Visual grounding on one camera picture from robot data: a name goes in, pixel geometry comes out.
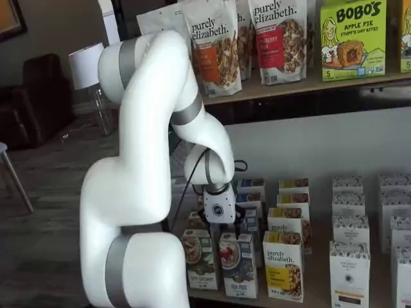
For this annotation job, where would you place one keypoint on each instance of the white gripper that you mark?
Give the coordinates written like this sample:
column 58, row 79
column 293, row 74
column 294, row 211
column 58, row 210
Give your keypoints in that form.
column 220, row 208

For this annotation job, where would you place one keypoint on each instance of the blue white berry oatmeal box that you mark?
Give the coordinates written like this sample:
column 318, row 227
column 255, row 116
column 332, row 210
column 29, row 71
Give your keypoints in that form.
column 252, row 221
column 239, row 269

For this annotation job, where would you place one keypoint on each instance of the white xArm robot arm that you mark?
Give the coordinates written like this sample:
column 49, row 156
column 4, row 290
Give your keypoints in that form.
column 144, row 128

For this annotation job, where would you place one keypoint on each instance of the blue label granola box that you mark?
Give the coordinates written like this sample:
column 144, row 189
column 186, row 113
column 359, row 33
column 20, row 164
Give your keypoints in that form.
column 253, row 200
column 252, row 186

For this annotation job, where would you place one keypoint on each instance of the yellow purely elizabeth box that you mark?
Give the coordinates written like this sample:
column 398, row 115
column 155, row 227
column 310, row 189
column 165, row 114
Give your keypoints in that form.
column 293, row 186
column 282, row 272
column 292, row 200
column 285, row 221

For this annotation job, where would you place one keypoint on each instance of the white patterned pantry box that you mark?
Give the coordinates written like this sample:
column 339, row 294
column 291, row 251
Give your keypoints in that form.
column 401, row 234
column 396, row 205
column 347, row 185
column 350, row 276
column 350, row 229
column 395, row 183
column 404, row 279
column 348, row 205

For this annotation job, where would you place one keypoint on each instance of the black metal shelf rack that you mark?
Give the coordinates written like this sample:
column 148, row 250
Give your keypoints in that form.
column 289, row 106

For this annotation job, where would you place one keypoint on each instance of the green Bobo's apple pie box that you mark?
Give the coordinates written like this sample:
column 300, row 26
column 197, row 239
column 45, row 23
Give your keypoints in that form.
column 353, row 48

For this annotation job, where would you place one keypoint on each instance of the yellow Bobo's snack box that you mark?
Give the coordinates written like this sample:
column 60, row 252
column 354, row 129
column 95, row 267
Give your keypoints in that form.
column 406, row 38

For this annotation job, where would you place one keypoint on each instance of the orange purely elizabeth granola bag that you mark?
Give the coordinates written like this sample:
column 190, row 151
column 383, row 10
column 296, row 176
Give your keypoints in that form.
column 245, row 38
column 212, row 64

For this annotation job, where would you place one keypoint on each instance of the red purely elizabeth granola bag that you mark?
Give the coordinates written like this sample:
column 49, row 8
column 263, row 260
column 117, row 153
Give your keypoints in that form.
column 276, row 48

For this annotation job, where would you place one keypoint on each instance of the white shade table lamp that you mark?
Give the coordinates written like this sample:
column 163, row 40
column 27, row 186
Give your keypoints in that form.
column 85, row 65

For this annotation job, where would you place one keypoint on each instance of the dark brown armchair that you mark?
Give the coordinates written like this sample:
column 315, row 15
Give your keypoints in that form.
column 35, row 106

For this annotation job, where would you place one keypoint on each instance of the dark picture frame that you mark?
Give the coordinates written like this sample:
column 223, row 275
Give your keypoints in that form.
column 9, row 16

